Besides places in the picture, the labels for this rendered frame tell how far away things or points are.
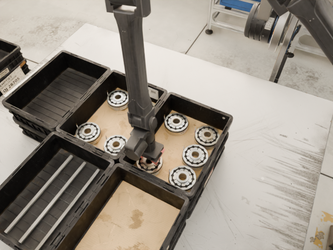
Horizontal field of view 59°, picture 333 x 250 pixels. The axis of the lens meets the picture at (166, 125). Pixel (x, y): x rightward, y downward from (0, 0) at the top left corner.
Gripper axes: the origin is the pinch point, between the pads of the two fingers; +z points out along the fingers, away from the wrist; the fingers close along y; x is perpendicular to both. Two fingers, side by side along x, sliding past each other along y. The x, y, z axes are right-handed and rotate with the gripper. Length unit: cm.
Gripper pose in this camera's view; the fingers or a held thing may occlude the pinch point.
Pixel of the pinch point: (149, 158)
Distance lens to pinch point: 115.3
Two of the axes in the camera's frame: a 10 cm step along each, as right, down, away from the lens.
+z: 0.2, 6.0, 8.0
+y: 8.8, 3.7, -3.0
